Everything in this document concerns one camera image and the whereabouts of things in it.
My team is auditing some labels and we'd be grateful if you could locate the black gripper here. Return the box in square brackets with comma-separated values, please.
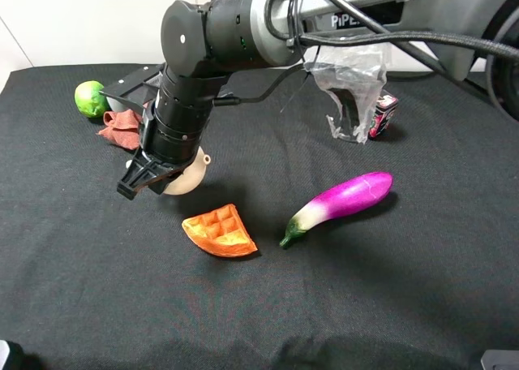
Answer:
[117, 66, 221, 200]

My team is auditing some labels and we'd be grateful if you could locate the cream ceramic teapot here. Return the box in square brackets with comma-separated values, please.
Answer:
[163, 147, 211, 196]

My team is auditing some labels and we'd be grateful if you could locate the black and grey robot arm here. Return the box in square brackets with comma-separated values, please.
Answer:
[104, 0, 518, 199]

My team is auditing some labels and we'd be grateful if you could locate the brown crumpled cloth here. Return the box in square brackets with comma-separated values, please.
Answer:
[97, 110, 142, 150]

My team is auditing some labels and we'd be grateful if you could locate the orange toy waffle slice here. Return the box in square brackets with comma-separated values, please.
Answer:
[182, 204, 258, 258]

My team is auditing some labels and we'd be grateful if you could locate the green lime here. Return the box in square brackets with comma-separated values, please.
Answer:
[74, 80, 109, 118]

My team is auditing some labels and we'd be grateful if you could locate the black tablecloth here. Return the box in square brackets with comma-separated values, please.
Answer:
[1, 65, 518, 369]

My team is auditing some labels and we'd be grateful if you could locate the purple toy eggplant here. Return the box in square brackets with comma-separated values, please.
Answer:
[280, 172, 393, 248]

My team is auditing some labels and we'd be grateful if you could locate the clear plastic wrap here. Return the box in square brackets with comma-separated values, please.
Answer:
[304, 44, 390, 144]

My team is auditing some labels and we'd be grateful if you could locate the black floral tin box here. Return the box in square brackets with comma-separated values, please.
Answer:
[368, 90, 398, 140]

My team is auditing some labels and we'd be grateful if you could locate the black braided cable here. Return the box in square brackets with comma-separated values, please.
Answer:
[212, 0, 519, 107]

